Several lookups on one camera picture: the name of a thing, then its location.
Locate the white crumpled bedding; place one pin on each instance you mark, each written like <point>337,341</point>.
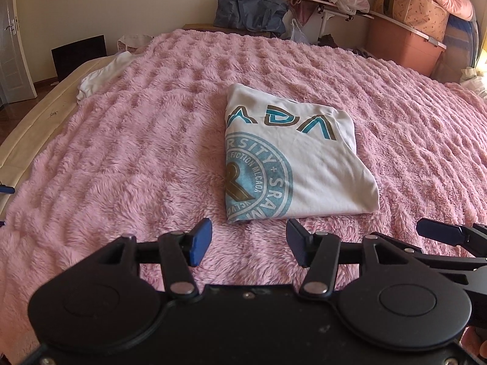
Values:
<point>475,83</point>

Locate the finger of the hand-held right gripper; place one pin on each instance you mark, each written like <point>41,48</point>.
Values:
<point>449,260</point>
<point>441,232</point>

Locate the blue striped storage bag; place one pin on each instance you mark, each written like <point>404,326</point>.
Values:
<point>456,45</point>

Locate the salmon storage box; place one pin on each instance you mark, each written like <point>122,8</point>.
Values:
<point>403,49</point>

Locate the white printed t-shirt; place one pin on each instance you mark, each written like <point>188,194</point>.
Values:
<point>315,167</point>

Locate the dark clothes pile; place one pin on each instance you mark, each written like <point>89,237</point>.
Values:
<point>328,41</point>

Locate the white door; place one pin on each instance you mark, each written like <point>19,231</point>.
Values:
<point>11,57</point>

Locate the person's right hand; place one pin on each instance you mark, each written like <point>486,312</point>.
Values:
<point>478,344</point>

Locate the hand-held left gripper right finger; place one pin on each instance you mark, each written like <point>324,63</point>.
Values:
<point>298,245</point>

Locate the pink fluffy blanket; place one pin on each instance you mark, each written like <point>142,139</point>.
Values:
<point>133,152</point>

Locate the white paper bag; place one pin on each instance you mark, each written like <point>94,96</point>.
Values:
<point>133,42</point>

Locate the patterned beige storage bag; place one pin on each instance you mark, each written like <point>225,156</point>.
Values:
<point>411,7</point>

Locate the blue bar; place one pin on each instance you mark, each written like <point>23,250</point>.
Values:
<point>7,189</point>

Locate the yellow curtain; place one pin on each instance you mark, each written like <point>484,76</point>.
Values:
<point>484,51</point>

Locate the pink clothes pile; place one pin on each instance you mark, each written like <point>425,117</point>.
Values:
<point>304,5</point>

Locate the white plastic bag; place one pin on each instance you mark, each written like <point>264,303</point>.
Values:
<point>299,32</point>

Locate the beige mattress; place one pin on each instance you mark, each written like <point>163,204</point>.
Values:
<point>45,114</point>

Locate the striped cloth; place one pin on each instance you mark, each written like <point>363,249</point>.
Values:
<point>359,52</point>

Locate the black wall panel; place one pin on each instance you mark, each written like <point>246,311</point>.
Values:
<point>78,56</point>

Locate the white crumpled shirt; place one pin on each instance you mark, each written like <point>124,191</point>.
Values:
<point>102,76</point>

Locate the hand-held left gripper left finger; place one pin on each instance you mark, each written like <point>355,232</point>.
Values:
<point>199,243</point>

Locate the white folding table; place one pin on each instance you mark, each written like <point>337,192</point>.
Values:
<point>342,10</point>

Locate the dark blue duffel bag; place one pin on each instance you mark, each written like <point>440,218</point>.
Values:
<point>251,11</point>

